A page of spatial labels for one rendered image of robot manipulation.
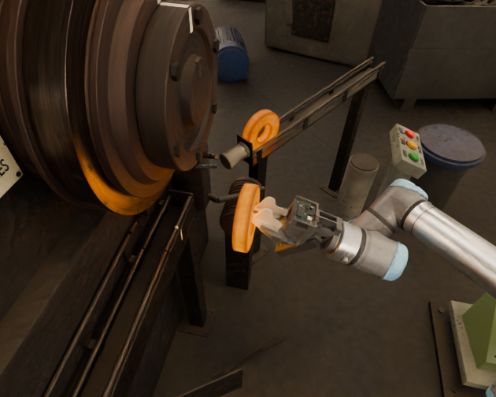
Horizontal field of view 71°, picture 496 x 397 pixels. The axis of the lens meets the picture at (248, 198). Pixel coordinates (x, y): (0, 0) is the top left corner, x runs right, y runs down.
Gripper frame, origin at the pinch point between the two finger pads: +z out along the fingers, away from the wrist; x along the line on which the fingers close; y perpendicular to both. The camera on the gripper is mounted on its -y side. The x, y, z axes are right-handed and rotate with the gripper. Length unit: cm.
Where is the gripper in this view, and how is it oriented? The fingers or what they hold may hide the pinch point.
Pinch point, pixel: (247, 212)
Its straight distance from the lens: 79.1
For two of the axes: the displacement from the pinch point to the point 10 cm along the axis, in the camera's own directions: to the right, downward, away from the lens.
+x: -2.1, 7.0, -6.9
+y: 3.0, -6.2, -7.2
